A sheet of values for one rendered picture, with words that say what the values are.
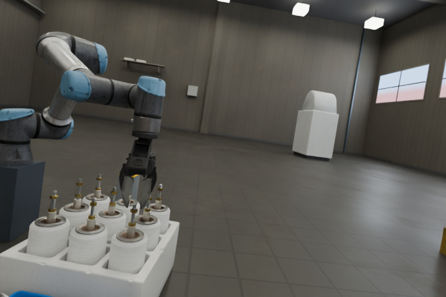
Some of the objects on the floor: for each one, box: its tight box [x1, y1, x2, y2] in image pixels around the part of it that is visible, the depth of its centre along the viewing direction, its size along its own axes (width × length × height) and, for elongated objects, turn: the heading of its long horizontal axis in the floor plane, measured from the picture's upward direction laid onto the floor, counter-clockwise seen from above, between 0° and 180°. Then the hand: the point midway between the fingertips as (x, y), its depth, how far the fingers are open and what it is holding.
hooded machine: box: [292, 90, 339, 161], centre depth 658 cm, size 83×74×170 cm
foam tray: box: [0, 221, 180, 297], centre depth 85 cm, size 39×39×18 cm
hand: (134, 204), depth 71 cm, fingers open, 3 cm apart
